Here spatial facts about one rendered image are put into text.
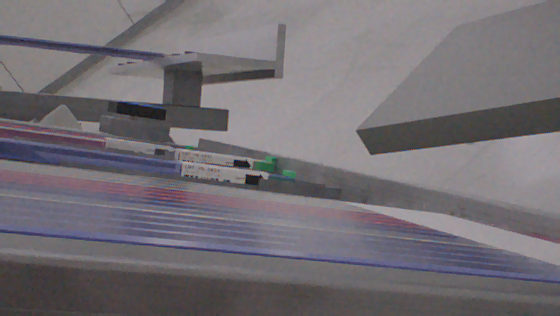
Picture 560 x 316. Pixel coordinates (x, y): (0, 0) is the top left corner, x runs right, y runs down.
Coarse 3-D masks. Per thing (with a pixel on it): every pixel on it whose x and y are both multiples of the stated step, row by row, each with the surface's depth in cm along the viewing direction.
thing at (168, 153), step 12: (0, 132) 62; (12, 132) 63; (24, 132) 63; (36, 132) 63; (48, 132) 64; (60, 144) 64; (72, 144) 64; (84, 144) 65; (96, 144) 65; (108, 144) 65; (120, 144) 66; (132, 144) 66; (156, 156) 67; (168, 156) 67; (252, 168) 70; (264, 168) 70
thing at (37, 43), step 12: (0, 36) 106; (12, 36) 107; (36, 48) 109; (48, 48) 109; (60, 48) 109; (72, 48) 110; (84, 48) 111; (96, 48) 111; (108, 48) 112; (120, 48) 113; (144, 60) 115
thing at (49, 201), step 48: (0, 192) 25; (48, 192) 27; (96, 192) 29; (144, 192) 32; (192, 192) 35; (240, 192) 39; (96, 240) 20; (144, 240) 21; (192, 240) 22; (240, 240) 23; (288, 240) 25; (336, 240) 26; (384, 240) 28; (432, 240) 31; (480, 240) 34; (528, 240) 37
